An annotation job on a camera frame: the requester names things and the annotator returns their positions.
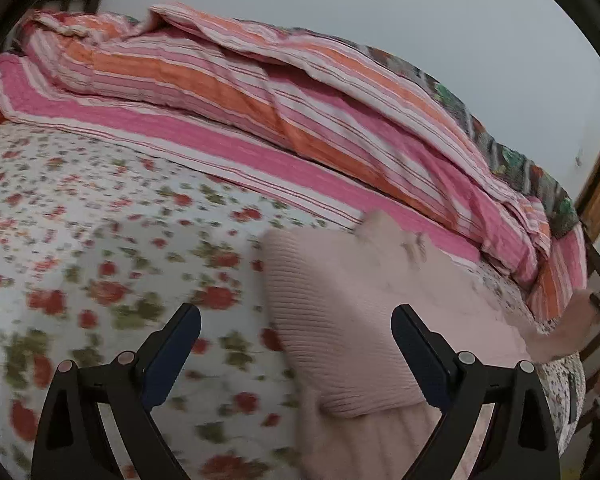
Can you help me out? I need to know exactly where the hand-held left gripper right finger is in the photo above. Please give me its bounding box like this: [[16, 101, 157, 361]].
[[390, 303, 564, 480]]

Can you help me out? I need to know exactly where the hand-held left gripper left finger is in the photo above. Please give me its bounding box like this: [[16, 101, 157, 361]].
[[30, 303, 203, 480]]

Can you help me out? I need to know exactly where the pink knit sweater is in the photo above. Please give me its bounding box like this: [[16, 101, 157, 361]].
[[261, 210, 600, 480]]

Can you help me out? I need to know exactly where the floral bed sheet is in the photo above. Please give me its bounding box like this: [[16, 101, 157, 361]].
[[0, 122, 588, 480]]

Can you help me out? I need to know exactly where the multicolour patterned blanket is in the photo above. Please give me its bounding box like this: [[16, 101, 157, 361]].
[[350, 42, 582, 240]]

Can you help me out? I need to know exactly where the pink orange striped quilt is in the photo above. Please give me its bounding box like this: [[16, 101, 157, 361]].
[[0, 2, 589, 322]]

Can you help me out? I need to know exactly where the dark wooden headboard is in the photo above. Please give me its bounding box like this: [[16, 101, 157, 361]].
[[9, 0, 104, 52]]

